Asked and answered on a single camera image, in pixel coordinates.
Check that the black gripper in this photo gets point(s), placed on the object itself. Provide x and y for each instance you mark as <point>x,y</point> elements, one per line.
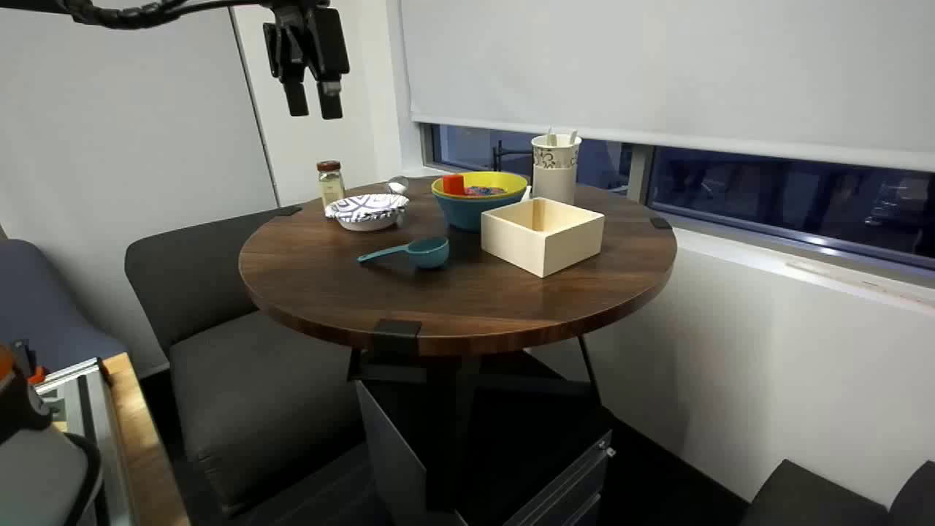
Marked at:
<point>307,40</point>

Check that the red block in bowl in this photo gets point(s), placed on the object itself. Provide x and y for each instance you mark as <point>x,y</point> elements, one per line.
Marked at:
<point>454,186</point>

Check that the light wooden open box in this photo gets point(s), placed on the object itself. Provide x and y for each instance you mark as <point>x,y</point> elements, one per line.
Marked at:
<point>541,253</point>

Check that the spice jar brown lid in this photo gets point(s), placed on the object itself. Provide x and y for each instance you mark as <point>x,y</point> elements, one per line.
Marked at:
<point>331,186</point>

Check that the white patterned bowl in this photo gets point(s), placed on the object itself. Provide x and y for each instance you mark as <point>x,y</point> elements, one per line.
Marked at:
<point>366,211</point>

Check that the teal measuring scoop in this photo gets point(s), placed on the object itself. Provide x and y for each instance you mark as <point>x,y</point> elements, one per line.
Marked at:
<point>426,253</point>

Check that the blue bowl yellow inside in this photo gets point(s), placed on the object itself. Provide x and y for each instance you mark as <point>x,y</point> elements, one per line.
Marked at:
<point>470,211</point>

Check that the white ceramic mug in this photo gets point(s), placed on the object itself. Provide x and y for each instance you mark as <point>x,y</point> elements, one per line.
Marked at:
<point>556,177</point>

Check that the black overhead bar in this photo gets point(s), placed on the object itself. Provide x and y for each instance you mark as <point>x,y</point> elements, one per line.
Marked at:
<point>25,4</point>

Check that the dark gray padded armchair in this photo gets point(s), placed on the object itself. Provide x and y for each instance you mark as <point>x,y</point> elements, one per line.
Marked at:
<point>252,398</point>

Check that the gray blue padded seat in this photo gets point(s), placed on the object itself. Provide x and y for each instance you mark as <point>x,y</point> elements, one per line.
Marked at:
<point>47,302</point>

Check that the white window mullion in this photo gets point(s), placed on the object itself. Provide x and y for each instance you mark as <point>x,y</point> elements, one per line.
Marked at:
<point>638,177</point>

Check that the dark cabinet under table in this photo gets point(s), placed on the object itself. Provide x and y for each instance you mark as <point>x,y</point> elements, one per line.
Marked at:
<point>391,458</point>

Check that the black table edge clamp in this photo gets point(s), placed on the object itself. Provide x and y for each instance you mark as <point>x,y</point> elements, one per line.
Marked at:
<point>662,223</point>

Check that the white roller window blind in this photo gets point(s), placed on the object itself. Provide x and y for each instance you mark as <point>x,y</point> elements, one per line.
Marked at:
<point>683,69</point>

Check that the wooden cart board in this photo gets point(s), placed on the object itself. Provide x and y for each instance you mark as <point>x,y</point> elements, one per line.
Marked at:
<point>135,449</point>

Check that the dark gray padded sofa seat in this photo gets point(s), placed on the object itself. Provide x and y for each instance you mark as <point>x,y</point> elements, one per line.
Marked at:
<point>807,500</point>

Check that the black table pedestal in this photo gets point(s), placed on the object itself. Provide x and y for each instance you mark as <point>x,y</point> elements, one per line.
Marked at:
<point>451,427</point>

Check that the aluminium robot cart frame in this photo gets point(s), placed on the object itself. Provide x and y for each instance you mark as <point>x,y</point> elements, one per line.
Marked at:
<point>74,389</point>

